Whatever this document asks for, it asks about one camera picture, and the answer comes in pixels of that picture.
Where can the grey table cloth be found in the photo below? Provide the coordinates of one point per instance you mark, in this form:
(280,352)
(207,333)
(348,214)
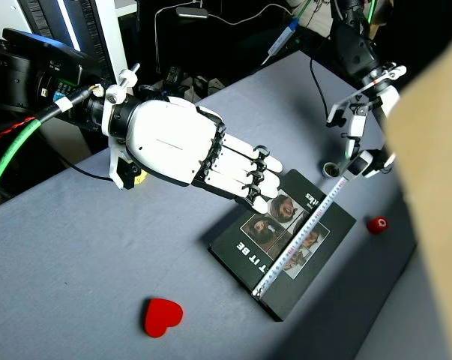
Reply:
(79,243)

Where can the beige cardboard panel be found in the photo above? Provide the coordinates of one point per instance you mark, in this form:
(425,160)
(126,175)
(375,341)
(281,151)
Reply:
(435,187)

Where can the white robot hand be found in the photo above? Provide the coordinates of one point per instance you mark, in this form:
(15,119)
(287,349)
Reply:
(388,101)
(165,142)

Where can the white power strip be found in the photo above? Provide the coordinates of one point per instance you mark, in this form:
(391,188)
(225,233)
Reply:
(210,84)

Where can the grey power adapter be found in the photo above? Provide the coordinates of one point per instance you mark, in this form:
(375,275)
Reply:
(192,12)

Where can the red heart block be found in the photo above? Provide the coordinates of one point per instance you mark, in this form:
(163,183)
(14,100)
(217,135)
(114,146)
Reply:
(162,317)

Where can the small white cup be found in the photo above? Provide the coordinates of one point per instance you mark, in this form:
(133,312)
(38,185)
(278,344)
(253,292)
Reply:
(330,171)

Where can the yellow toy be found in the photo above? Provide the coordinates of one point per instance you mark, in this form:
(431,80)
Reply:
(141,179)

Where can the white computer tower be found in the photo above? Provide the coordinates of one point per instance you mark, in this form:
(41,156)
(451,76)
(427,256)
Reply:
(105,30)

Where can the black Let It Be album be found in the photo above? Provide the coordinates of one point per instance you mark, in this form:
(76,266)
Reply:
(334,225)

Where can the black power adapter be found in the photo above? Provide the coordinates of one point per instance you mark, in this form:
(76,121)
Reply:
(174,77)

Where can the red round toy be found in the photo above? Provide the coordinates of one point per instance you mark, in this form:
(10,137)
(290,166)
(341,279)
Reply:
(377,225)

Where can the grey tape measure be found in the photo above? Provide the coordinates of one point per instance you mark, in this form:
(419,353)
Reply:
(358,165)

